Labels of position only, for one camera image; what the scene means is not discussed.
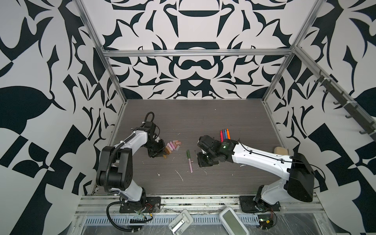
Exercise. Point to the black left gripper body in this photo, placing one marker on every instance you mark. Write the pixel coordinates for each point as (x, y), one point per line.
(152, 146)

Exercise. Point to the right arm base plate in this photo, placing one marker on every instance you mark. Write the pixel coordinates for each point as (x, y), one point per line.
(248, 204)

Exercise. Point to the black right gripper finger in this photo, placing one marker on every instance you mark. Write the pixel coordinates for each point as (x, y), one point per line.
(211, 162)
(201, 159)

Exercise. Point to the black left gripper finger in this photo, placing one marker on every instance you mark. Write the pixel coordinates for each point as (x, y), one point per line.
(153, 153)
(160, 147)

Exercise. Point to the orange highlighter pen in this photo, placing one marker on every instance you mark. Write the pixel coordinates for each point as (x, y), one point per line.
(228, 134)

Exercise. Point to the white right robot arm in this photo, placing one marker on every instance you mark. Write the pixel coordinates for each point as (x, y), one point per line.
(295, 173)

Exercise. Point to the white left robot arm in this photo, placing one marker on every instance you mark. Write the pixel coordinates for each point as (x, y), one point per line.
(115, 171)

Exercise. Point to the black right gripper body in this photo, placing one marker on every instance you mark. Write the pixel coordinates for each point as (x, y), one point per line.
(214, 154)

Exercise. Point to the gold marker cap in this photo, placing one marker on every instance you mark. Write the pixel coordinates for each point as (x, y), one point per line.
(168, 150)

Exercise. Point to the black wall hook rail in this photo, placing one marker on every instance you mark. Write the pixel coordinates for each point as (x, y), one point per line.
(345, 101)

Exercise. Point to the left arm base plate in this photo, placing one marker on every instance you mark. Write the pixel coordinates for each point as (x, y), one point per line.
(148, 204)

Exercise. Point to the grey screen device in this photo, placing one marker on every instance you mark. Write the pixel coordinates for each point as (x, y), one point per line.
(232, 222)

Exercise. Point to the pink highlighter pen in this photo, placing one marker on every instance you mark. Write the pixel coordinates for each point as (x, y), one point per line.
(221, 136)

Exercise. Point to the small circuit board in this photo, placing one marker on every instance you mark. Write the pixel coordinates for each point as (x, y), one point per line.
(267, 221)

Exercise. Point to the beige sponge block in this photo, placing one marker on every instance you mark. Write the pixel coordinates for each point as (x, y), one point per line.
(281, 151)

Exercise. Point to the white handheld device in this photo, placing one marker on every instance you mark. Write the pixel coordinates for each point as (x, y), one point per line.
(181, 223)

